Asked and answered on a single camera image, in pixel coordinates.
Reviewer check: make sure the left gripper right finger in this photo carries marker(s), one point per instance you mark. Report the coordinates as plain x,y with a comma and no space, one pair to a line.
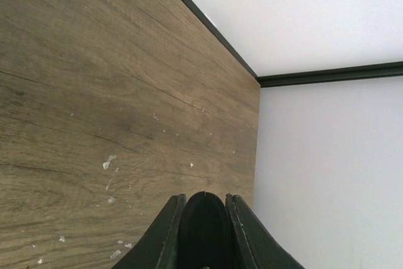
252,245

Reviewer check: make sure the black remote control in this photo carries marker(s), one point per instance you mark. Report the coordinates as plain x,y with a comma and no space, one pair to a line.
204,236

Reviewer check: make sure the black aluminium frame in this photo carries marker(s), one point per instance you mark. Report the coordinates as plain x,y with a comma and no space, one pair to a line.
291,42

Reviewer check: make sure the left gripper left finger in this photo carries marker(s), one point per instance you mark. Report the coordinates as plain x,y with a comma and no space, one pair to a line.
158,247

